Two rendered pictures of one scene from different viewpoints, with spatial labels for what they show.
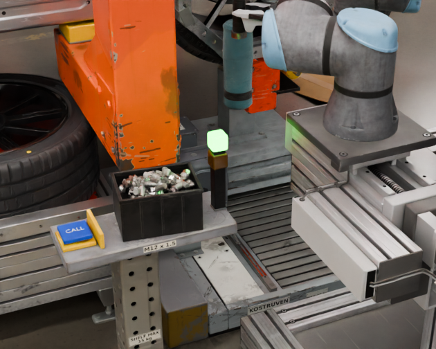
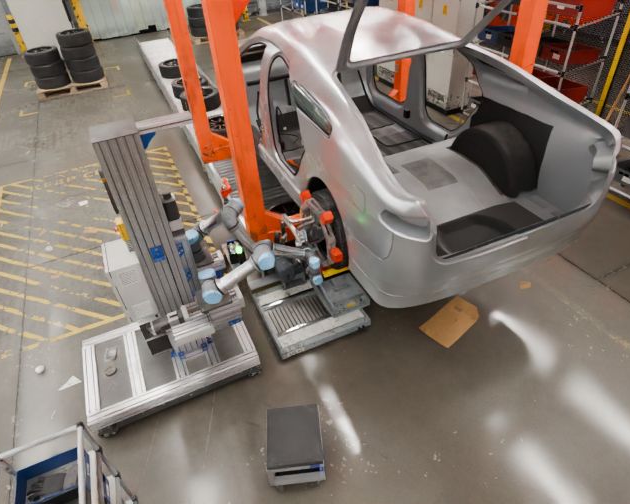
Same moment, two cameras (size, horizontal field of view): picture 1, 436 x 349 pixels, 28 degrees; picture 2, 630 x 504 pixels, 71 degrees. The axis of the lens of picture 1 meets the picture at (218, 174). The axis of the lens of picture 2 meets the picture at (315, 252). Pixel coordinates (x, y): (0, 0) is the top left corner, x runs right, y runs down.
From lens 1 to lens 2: 4.19 m
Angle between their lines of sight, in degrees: 72
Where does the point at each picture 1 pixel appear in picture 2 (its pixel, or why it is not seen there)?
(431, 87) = (457, 375)
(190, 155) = (283, 262)
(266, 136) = (336, 291)
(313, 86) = (440, 323)
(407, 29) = (553, 372)
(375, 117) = not seen: hidden behind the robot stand
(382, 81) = not seen: hidden behind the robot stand
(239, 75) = not seen: hidden behind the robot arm
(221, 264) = (277, 295)
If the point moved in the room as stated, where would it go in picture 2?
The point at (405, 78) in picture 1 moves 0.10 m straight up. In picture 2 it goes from (466, 364) to (468, 356)
